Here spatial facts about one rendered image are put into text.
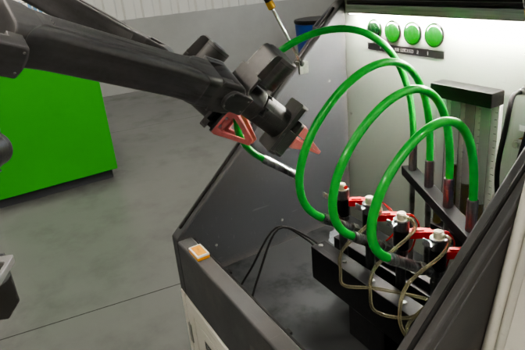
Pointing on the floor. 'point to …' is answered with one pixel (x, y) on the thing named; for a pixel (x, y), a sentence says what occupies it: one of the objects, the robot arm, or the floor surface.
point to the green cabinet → (52, 135)
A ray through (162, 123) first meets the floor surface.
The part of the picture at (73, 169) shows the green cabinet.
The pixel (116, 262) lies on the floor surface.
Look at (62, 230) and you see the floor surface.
